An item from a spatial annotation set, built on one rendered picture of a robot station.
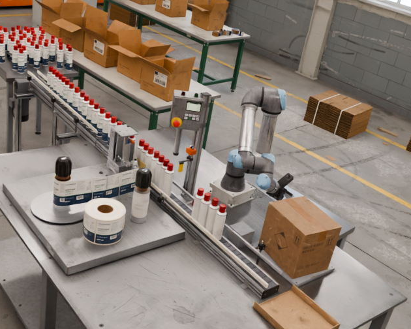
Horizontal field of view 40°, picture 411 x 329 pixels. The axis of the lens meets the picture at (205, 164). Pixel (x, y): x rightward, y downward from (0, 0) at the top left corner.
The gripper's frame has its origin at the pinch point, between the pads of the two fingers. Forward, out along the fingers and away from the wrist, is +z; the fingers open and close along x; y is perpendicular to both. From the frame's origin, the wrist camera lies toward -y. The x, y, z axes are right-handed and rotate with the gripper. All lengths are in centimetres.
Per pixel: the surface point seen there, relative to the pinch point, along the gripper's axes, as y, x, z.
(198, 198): 28, -17, -50
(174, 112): -2, -53, -61
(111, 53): -10, -257, 64
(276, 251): 27.8, 27.1, -29.7
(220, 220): 30, 1, -49
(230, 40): -106, -302, 256
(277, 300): 44, 48, -44
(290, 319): 46, 59, -48
